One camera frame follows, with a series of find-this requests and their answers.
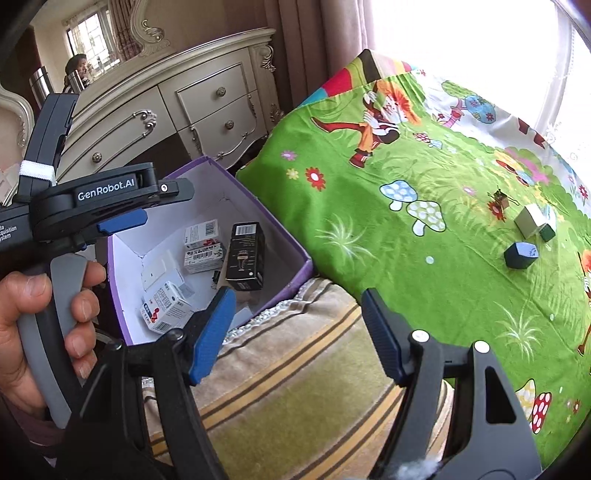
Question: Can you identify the ornate framed mirror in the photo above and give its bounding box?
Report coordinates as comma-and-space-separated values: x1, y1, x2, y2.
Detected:
28, 0, 168, 90

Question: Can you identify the wire handled binder clip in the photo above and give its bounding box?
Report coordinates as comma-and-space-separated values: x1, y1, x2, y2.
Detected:
488, 186, 519, 212

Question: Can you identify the white red medicine box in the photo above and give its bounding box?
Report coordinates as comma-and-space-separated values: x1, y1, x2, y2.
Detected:
183, 244, 226, 275

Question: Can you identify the dark blue small box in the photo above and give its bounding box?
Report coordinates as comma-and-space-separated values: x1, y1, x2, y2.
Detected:
503, 240, 540, 270

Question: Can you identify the white plug adapter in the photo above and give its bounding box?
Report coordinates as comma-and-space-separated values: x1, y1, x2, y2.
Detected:
141, 257, 175, 291

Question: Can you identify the cream ornate dresser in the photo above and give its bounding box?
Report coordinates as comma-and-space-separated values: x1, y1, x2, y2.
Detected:
46, 28, 287, 186

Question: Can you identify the brown curtain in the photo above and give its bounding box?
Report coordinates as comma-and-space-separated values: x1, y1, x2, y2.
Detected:
263, 0, 376, 117

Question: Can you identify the beige striped towel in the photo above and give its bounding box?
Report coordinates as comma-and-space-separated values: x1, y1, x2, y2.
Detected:
139, 277, 456, 480

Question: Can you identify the cream ornate chair back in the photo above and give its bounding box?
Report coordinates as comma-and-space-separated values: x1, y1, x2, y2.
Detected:
0, 85, 36, 149

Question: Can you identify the white box with barcode label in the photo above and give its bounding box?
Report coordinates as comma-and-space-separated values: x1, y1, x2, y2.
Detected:
184, 220, 221, 251

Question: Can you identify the grey white small box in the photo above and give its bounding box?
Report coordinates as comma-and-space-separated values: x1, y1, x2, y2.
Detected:
514, 203, 549, 240

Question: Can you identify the tall black box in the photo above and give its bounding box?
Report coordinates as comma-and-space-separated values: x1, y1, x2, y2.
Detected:
225, 222, 267, 292

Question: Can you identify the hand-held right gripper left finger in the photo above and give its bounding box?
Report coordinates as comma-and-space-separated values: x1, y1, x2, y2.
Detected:
60, 286, 238, 480

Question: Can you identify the white medicine box blue print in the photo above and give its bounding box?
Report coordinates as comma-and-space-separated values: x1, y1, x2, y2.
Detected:
140, 282, 195, 336

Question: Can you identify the green cartoon printed cloth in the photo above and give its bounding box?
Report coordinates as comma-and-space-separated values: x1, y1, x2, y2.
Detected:
235, 48, 591, 470

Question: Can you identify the purple cardboard box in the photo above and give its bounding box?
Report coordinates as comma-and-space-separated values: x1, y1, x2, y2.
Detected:
107, 156, 315, 348

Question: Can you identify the person's left forearm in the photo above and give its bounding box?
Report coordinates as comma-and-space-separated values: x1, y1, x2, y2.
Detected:
0, 398, 72, 468

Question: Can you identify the person's left hand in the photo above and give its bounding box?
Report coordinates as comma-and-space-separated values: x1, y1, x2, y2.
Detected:
0, 261, 107, 408

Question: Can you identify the silver thermos bottle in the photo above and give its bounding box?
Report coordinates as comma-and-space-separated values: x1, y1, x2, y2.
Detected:
28, 65, 50, 106

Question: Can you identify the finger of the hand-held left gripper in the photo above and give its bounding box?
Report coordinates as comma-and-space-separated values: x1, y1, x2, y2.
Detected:
96, 208, 149, 234
147, 178, 195, 204

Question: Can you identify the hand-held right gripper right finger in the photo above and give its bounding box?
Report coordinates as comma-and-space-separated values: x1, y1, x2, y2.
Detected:
361, 287, 544, 480

